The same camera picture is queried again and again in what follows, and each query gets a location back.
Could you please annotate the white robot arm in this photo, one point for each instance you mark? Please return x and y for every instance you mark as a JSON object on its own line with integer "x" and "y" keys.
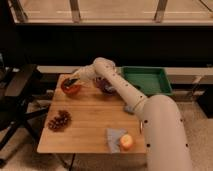
{"x": 165, "y": 137}

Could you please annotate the black office chair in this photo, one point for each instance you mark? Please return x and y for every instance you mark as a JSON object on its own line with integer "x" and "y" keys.
{"x": 16, "y": 92}

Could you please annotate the dark purple bowl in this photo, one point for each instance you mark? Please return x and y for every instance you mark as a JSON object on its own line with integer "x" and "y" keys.
{"x": 104, "y": 86}

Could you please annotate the red bowl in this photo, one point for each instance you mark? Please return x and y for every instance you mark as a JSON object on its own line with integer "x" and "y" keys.
{"x": 72, "y": 90}

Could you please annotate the red yellow apple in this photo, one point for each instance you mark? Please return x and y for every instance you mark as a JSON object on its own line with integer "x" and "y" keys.
{"x": 126, "y": 142}

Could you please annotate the green plastic tray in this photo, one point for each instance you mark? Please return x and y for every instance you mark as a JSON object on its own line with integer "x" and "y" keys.
{"x": 149, "y": 80}

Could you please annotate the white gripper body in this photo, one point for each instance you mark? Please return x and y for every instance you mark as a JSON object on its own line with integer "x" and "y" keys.
{"x": 85, "y": 73}

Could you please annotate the blue sponge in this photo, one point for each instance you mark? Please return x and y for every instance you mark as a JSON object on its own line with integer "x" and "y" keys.
{"x": 128, "y": 109}

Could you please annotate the blue cloth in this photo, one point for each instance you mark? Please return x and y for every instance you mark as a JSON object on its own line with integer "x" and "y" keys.
{"x": 113, "y": 137}

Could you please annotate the silver fork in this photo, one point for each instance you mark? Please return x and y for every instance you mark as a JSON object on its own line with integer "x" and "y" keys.
{"x": 141, "y": 127}

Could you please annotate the bunch of dark grapes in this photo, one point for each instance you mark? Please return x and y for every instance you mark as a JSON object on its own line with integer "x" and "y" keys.
{"x": 59, "y": 122}

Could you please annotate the wooden folding table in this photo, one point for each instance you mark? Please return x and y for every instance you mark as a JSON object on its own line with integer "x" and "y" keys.
{"x": 92, "y": 113}

